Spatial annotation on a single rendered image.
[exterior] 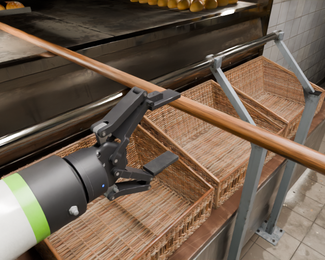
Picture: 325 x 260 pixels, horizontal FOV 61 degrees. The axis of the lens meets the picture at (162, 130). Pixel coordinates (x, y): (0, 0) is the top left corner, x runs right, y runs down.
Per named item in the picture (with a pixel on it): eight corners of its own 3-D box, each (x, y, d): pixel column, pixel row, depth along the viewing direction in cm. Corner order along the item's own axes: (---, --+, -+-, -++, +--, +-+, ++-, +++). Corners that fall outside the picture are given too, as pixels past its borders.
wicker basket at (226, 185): (138, 158, 140) (135, 111, 125) (206, 119, 173) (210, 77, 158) (216, 212, 111) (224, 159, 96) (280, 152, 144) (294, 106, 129)
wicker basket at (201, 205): (19, 231, 103) (-5, 176, 88) (132, 162, 138) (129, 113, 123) (95, 335, 75) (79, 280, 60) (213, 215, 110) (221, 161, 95)
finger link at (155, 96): (134, 106, 43) (133, 88, 42) (157, 96, 46) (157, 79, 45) (140, 109, 42) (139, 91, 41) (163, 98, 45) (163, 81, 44)
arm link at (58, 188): (60, 253, 35) (42, 201, 30) (21, 204, 42) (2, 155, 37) (99, 224, 38) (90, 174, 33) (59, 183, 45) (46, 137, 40)
